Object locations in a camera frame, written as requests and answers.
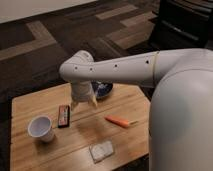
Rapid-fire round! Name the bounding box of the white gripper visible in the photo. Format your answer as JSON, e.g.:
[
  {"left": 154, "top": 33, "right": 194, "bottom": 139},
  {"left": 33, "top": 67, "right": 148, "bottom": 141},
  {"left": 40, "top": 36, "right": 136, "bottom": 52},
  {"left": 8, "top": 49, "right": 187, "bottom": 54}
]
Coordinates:
[{"left": 70, "top": 82, "right": 98, "bottom": 111}]

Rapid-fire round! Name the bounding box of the black and red eraser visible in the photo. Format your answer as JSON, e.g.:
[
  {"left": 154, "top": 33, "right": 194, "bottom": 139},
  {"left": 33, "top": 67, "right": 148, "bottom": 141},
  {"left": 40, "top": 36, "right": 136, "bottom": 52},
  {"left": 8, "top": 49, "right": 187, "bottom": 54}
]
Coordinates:
[{"left": 58, "top": 105, "right": 70, "bottom": 128}]

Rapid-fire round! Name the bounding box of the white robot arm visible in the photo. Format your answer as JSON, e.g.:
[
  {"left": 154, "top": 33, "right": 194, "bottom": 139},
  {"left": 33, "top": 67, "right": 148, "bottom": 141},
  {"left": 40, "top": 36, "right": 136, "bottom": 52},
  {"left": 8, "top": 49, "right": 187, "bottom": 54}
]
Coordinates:
[{"left": 59, "top": 48, "right": 213, "bottom": 171}]

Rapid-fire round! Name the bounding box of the dark blue bowl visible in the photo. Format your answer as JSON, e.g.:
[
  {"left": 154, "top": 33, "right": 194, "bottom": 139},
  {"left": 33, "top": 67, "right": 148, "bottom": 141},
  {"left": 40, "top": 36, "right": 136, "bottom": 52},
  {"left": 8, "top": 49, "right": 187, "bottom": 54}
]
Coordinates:
[{"left": 92, "top": 82, "right": 113, "bottom": 99}]

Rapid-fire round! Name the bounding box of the orange carrot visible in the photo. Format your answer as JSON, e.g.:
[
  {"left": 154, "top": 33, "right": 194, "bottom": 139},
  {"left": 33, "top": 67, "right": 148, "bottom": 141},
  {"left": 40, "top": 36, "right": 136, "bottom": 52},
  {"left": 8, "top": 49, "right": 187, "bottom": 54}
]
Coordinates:
[{"left": 105, "top": 115, "right": 135, "bottom": 128}]

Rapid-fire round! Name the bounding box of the white sponge in wrapper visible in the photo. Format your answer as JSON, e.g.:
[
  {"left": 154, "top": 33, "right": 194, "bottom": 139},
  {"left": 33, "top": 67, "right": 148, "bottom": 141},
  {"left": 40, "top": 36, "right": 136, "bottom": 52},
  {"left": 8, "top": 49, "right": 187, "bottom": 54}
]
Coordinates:
[{"left": 89, "top": 140, "right": 114, "bottom": 163}]

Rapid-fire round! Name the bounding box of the black shelf unit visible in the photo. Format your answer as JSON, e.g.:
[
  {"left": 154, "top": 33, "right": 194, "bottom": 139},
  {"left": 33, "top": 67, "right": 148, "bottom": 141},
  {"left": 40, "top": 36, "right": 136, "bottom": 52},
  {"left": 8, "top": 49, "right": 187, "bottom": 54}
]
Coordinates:
[{"left": 148, "top": 0, "right": 213, "bottom": 50}]

